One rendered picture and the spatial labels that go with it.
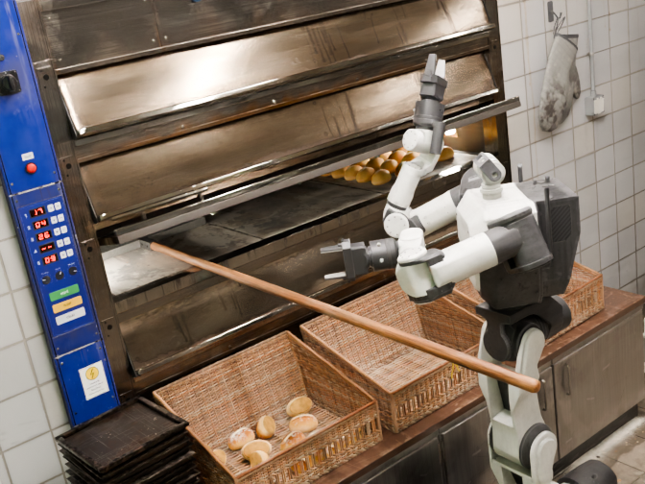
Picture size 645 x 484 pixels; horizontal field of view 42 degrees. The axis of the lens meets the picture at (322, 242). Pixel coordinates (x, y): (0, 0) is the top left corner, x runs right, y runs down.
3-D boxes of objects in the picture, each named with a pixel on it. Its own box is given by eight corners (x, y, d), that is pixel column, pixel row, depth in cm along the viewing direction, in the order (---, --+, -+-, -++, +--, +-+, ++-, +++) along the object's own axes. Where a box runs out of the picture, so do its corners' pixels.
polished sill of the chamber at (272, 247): (108, 310, 270) (106, 299, 269) (489, 162, 369) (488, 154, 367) (116, 314, 266) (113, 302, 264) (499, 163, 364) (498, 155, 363)
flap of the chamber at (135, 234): (119, 245, 246) (95, 246, 263) (521, 106, 344) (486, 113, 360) (117, 236, 246) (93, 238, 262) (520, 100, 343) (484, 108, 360)
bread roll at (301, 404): (317, 408, 299) (312, 412, 303) (308, 391, 300) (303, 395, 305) (292, 419, 294) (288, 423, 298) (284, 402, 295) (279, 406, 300)
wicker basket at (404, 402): (307, 392, 317) (295, 325, 308) (415, 335, 348) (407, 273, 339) (396, 436, 279) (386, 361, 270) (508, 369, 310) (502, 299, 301)
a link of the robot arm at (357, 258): (342, 246, 234) (385, 238, 234) (340, 234, 243) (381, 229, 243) (348, 287, 238) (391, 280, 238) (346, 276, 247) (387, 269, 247)
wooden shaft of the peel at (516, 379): (543, 391, 179) (542, 378, 178) (534, 397, 177) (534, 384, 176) (158, 248, 310) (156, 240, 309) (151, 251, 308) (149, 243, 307)
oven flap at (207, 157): (96, 223, 256) (72, 161, 255) (494, 94, 353) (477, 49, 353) (101, 221, 252) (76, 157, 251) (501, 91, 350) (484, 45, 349)
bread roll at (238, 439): (248, 434, 292) (245, 420, 290) (259, 440, 287) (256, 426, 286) (224, 447, 286) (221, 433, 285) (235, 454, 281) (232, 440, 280)
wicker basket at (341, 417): (165, 463, 285) (148, 391, 276) (299, 395, 315) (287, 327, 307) (243, 525, 247) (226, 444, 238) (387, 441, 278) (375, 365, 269)
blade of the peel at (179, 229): (206, 224, 331) (204, 217, 330) (75, 270, 301) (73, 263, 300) (162, 210, 359) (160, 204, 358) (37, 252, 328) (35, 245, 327)
